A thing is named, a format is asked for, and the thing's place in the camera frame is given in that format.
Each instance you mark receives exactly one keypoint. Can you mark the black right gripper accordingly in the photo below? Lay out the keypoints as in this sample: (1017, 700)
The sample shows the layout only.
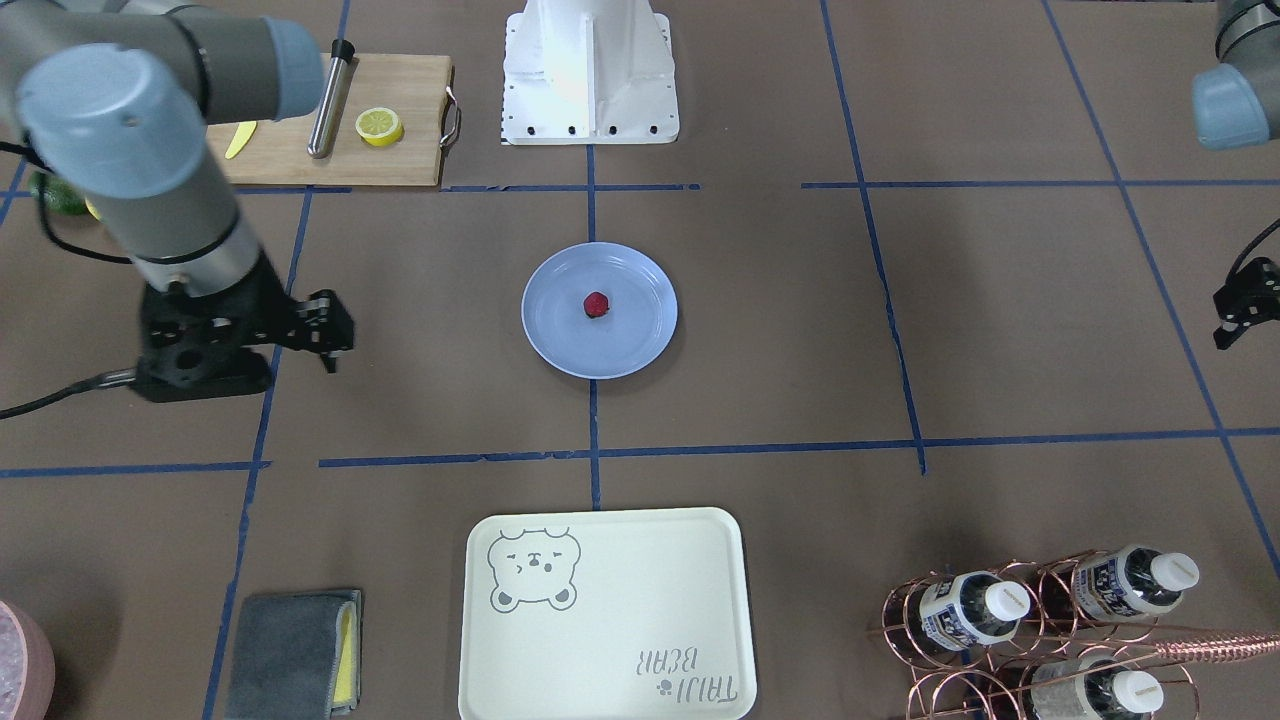
(266, 306)

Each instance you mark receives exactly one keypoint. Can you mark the red strawberry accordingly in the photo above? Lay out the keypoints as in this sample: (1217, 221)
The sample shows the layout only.
(596, 305)

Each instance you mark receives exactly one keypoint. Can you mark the blue plate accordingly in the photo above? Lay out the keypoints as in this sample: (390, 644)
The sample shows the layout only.
(642, 321)

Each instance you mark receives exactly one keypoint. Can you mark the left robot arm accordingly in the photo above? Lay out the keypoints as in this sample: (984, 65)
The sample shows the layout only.
(1236, 103)

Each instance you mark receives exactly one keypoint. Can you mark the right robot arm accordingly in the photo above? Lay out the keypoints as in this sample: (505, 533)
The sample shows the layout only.
(116, 100)

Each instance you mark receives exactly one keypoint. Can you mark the steel cylinder tool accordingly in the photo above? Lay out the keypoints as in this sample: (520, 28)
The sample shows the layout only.
(324, 133)

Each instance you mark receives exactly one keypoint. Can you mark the lemon half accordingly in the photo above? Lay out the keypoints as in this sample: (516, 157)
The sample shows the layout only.
(379, 127)

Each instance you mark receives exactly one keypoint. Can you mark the yellow plastic knife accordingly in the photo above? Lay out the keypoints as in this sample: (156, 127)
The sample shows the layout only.
(240, 139)

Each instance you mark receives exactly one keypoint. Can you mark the wooden cutting board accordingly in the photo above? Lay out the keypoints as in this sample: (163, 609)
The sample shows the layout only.
(415, 86)

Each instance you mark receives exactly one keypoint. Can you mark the green lime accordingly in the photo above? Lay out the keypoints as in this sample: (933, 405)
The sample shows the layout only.
(56, 195)

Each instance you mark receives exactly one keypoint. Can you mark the grey folded cloth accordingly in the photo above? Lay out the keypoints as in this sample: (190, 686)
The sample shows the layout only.
(297, 656)

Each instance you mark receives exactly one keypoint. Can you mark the cream bear tray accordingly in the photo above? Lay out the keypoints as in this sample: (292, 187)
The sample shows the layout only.
(631, 614)

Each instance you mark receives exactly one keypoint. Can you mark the pink ice bowl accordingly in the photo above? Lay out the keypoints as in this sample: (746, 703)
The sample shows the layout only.
(27, 666)

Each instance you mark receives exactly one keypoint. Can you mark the dark drink bottle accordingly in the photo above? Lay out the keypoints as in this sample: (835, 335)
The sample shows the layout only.
(946, 616)
(1135, 583)
(1091, 687)

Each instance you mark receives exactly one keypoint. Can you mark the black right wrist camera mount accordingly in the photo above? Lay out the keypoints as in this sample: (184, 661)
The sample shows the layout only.
(194, 348)

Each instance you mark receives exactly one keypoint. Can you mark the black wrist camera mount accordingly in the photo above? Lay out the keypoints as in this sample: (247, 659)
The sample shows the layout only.
(1250, 296)
(194, 348)

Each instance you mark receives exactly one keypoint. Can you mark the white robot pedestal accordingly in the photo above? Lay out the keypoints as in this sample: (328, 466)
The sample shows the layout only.
(588, 73)

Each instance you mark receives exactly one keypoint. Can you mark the copper wire bottle rack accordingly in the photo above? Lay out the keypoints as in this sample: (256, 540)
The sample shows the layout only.
(973, 684)

